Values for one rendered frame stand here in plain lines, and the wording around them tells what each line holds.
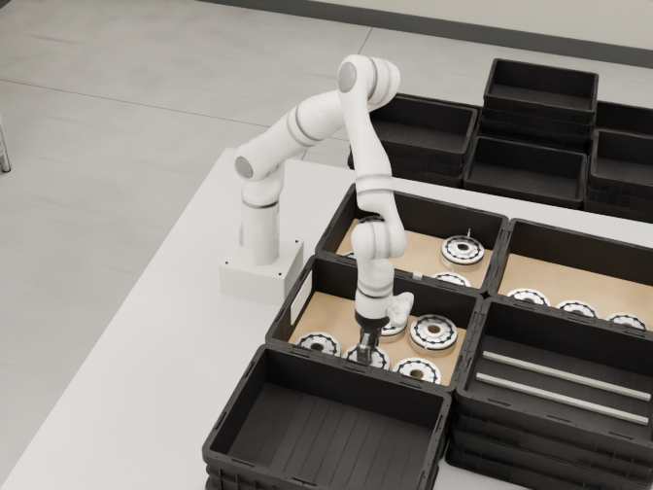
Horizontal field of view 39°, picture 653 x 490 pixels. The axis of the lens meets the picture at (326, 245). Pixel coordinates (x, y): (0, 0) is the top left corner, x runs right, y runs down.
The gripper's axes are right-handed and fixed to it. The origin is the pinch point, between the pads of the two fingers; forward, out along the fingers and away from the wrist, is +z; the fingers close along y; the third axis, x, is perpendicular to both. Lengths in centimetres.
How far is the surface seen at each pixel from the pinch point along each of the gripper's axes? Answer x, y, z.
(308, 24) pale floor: -122, -306, 85
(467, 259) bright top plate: 13.2, -37.5, -0.6
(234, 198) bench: -57, -59, 15
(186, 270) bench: -57, -26, 15
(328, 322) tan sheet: -11.9, -8.5, 2.3
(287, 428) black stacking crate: -10.1, 22.6, 2.4
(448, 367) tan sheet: 16.3, -4.5, 2.4
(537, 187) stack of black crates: 22, -143, 47
